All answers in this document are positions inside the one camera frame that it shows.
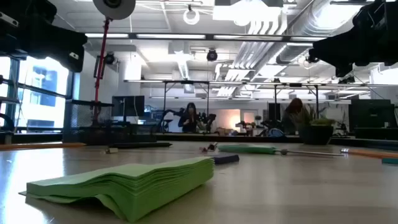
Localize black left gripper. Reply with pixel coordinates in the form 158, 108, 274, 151
0, 0, 88, 73

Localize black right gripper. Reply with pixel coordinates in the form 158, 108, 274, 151
312, 0, 398, 78

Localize yellow pencil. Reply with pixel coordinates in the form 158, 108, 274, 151
0, 142, 87, 151
340, 147, 398, 160

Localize green-handled scissors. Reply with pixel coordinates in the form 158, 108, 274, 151
217, 144, 345, 157

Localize green sticky note pad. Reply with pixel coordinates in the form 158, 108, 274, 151
18, 156, 215, 223

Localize black mesh desk organizer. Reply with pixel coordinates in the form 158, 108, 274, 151
62, 99, 157, 146

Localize red desk lamp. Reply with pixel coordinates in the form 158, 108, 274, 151
92, 0, 137, 125

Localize large black computer monitor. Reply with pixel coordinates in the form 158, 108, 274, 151
348, 99, 398, 140

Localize person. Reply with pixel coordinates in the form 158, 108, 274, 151
281, 98, 304, 135
178, 102, 202, 134

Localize potted succulent plant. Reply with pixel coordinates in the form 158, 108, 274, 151
297, 105, 337, 146

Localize blue round object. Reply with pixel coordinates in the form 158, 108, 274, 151
267, 128, 285, 138

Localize black pen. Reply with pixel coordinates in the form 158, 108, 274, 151
108, 141, 173, 149

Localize small pink binder clip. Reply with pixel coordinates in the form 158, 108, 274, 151
200, 142, 219, 154

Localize white coiled cable ring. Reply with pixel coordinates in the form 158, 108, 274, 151
182, 7, 201, 26

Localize black aluminium table frame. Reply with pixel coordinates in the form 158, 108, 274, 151
0, 132, 398, 151

